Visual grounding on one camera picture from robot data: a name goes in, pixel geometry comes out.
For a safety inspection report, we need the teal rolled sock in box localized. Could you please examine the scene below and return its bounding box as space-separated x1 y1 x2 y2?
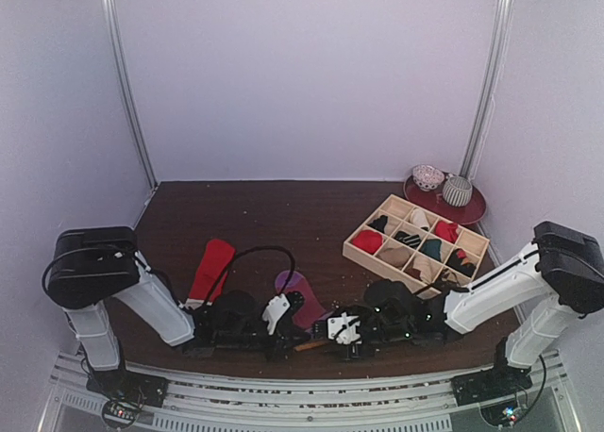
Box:
420 239 442 261

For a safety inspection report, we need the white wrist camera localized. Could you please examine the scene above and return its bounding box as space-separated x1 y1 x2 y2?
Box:
327 312 361 345
261 294 291 336

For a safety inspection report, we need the black red sock in box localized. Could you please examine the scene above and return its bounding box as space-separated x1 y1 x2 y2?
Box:
446 248 477 278

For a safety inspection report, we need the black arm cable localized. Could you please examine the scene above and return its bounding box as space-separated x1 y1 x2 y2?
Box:
202 244 297 310
410 278 473 296

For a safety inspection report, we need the right circuit board with leds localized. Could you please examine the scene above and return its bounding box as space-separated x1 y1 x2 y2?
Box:
479 402 525 429

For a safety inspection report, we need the black striped sock in box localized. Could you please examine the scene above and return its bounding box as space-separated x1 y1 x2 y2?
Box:
394 231 423 249

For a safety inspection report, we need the beige rolled sock in box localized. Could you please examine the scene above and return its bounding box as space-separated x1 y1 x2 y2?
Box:
377 246 413 270

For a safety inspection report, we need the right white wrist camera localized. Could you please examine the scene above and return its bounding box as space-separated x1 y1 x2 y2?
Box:
327 312 361 345

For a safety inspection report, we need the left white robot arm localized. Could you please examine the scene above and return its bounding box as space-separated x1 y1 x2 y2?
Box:
42 226 310 398

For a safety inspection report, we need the circuit board with leds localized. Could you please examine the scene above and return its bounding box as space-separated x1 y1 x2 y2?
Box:
101 400 142 428
479 402 525 429

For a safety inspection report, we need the cream rolled sock in box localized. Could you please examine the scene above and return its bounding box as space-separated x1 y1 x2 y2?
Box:
409 208 434 231

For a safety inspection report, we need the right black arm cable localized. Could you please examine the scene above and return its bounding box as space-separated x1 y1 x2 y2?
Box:
410 278 473 296

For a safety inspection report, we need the red patterned sock in box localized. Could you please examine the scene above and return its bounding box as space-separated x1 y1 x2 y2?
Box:
433 220 459 243

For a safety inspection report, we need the black rolled sock in box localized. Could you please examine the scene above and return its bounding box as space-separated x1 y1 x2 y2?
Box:
368 214 389 234

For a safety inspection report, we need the left aluminium frame post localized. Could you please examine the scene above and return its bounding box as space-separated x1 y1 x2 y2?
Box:
101 0 159 191

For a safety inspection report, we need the left circuit board with leds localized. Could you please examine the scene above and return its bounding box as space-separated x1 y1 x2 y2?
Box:
101 400 142 428

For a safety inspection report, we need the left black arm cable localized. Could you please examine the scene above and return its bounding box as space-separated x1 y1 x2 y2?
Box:
202 244 297 310

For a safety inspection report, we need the red sock with striped cuff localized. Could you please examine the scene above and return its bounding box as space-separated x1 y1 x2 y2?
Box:
185 239 236 308

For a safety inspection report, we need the red rolled sock in box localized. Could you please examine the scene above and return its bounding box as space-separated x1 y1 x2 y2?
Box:
351 229 384 255

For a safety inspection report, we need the red round tray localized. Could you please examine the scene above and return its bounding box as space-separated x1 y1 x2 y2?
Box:
403 176 487 225

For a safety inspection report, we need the right aluminium frame post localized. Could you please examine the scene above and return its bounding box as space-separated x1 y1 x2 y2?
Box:
460 0 513 181

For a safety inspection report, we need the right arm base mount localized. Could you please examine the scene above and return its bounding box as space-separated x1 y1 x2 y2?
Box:
451 367 533 406

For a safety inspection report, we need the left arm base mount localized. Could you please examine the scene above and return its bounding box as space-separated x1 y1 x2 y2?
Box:
86 370 168 407

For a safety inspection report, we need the grey striped cup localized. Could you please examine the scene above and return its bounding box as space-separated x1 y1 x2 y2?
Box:
443 175 473 208

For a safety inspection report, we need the wooden compartment organizer box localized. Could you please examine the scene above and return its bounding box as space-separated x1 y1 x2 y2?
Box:
343 194 490 299

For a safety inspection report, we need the purple sock with orange cuff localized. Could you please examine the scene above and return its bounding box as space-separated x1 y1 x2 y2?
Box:
275 270 327 353

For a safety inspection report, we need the aluminium frame post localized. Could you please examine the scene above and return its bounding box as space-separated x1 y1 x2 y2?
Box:
101 0 159 191
460 0 513 181

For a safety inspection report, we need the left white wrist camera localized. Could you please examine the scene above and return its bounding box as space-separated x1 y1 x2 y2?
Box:
261 294 291 336

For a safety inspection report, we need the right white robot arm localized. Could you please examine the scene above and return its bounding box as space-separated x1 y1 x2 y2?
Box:
311 221 603 396

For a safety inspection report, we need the white patterned bowl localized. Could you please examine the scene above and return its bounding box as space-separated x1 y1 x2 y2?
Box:
411 164 445 191

